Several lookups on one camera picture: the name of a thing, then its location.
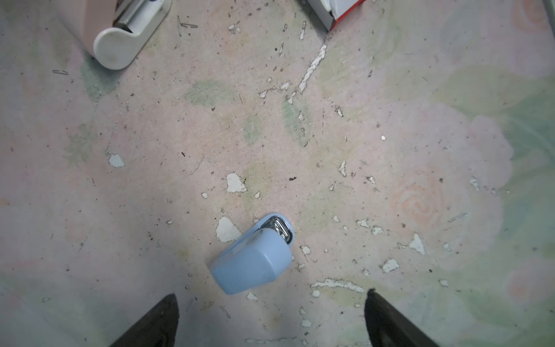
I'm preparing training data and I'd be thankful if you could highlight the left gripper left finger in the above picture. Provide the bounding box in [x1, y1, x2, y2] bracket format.
[110, 294, 180, 347]

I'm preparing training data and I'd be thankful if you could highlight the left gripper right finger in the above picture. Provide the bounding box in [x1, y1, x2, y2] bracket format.
[364, 289, 439, 347]

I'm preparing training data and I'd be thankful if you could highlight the blue mini stapler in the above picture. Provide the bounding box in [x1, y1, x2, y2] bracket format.
[210, 213, 295, 295]

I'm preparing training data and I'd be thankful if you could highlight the pink white mini stapler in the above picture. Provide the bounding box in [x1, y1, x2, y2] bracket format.
[54, 0, 172, 70]

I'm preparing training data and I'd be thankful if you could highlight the red staple box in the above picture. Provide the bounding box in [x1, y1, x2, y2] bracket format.
[306, 0, 365, 32]

